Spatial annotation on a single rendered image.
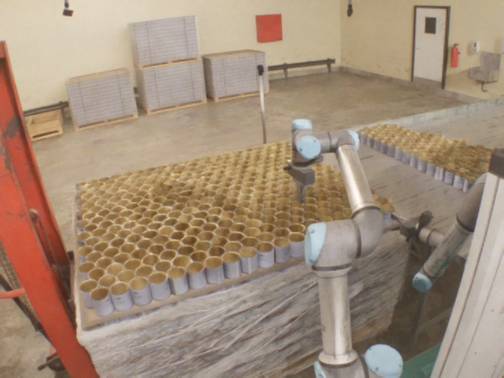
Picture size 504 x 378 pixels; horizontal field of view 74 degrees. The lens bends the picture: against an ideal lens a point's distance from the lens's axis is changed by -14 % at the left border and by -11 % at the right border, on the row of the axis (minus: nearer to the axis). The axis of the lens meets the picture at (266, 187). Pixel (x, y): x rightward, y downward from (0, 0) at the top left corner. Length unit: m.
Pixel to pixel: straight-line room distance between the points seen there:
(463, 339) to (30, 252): 1.48
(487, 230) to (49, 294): 1.57
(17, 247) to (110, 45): 8.84
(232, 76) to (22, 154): 7.55
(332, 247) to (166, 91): 7.96
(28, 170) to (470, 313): 1.93
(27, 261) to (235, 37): 9.83
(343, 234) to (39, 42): 9.59
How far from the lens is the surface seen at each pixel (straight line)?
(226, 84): 9.16
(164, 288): 1.34
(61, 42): 10.15
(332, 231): 1.05
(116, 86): 8.56
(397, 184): 2.23
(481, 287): 0.91
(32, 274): 1.67
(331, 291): 1.09
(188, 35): 8.79
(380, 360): 1.20
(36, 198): 2.12
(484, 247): 0.86
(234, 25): 10.92
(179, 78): 8.83
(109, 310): 1.36
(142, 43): 8.59
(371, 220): 1.10
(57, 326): 1.84
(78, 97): 8.57
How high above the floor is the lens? 2.04
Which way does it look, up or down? 26 degrees down
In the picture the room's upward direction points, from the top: 4 degrees counter-clockwise
